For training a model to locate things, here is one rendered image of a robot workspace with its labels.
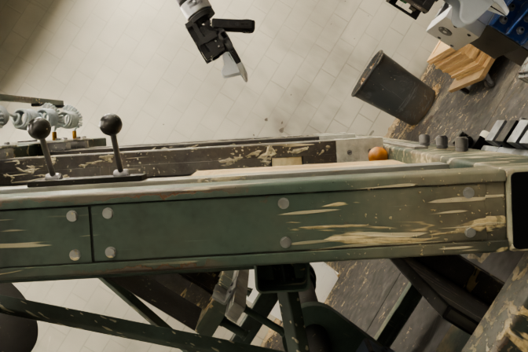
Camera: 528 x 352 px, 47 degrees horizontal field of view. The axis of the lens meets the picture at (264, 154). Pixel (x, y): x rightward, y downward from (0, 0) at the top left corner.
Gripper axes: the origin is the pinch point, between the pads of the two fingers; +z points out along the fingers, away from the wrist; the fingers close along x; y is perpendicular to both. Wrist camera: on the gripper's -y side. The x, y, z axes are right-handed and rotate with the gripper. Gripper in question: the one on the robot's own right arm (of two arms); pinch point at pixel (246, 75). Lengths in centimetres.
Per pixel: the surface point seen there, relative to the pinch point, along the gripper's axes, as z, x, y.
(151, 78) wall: -115, -488, 33
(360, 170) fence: 31, 56, -2
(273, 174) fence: 24, 55, 11
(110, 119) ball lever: 3, 58, 30
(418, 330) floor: 135, -145, -25
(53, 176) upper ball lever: 5, 51, 44
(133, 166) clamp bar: 5.2, -2.8, 37.9
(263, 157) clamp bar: 20.8, -0.5, 7.2
